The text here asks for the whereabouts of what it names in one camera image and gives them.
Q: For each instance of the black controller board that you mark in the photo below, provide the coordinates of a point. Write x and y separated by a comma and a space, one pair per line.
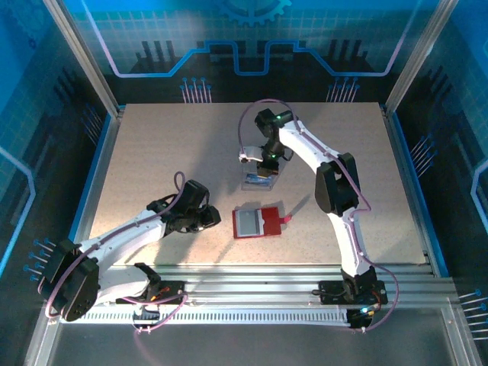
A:
362, 318
146, 314

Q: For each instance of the grey metal front panel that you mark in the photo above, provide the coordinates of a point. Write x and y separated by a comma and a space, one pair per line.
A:
244, 345

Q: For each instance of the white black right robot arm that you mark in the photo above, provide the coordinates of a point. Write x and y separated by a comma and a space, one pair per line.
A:
335, 183

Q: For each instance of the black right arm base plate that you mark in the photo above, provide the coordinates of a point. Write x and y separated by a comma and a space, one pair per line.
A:
331, 293

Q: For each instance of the red leather card holder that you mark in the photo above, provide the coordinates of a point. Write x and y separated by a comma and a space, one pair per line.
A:
270, 225

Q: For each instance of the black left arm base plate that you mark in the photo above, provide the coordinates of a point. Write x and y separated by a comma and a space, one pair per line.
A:
171, 290

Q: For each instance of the aluminium front frame rail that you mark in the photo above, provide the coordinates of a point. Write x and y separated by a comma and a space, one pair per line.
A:
248, 280

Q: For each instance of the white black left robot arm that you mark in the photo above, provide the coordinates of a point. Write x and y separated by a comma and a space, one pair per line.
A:
126, 236

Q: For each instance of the aluminium frame post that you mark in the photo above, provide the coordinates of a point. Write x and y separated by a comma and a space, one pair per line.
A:
82, 57
419, 57

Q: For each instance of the aluminium side rail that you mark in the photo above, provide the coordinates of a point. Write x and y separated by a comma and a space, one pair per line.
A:
101, 171
411, 198

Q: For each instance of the blue credit card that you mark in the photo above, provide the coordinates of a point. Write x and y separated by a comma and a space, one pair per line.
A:
253, 180

